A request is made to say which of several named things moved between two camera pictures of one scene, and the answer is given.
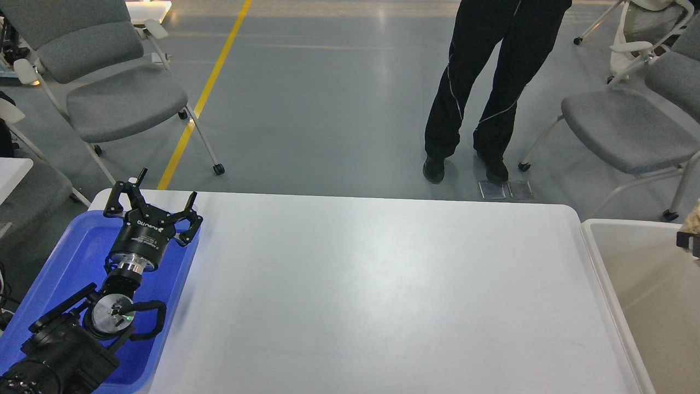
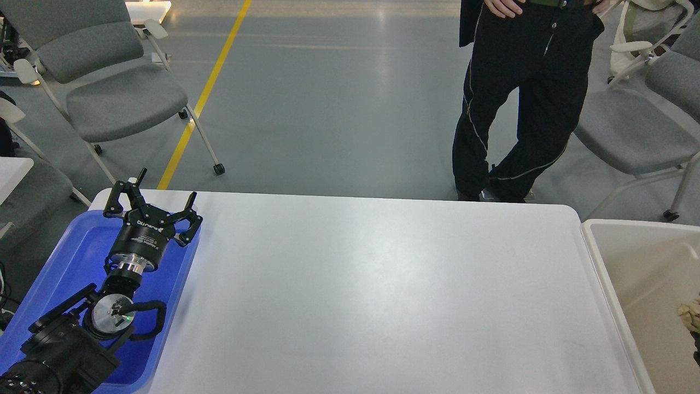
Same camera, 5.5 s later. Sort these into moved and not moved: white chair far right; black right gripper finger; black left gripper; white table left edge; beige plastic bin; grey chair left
Moved: black right gripper finger
Not moved: grey chair left; white chair far right; beige plastic bin; black left gripper; white table left edge
